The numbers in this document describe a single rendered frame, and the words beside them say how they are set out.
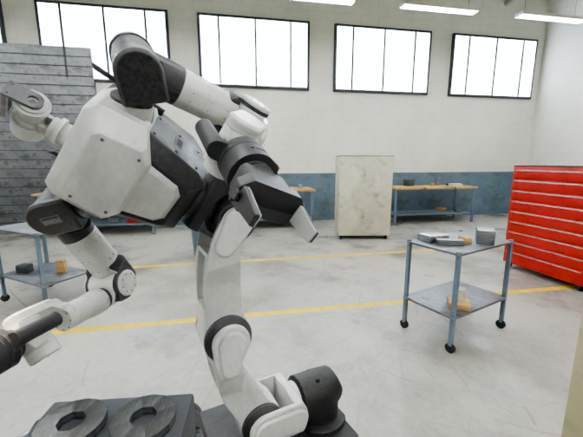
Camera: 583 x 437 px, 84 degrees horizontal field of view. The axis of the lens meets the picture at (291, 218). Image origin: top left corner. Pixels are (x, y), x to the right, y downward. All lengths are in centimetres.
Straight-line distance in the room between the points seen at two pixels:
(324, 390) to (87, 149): 105
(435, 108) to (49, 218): 924
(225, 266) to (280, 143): 723
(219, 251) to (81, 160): 37
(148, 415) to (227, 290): 46
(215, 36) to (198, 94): 750
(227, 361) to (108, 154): 62
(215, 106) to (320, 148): 748
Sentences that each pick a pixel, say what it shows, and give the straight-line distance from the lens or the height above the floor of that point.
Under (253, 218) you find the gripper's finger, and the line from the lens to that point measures 41.
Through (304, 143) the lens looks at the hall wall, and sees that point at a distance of 817.
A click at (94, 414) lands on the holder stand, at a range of 63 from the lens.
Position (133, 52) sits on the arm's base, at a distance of 77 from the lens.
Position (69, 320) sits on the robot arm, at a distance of 103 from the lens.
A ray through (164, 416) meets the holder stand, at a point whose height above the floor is 117.
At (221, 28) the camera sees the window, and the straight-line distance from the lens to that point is 838.
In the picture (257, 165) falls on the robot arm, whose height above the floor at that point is 153.
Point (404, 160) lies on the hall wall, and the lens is 916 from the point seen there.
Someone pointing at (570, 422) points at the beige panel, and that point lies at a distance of 160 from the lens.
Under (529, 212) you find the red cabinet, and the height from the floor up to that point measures 84.
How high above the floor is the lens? 153
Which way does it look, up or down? 10 degrees down
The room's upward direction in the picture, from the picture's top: straight up
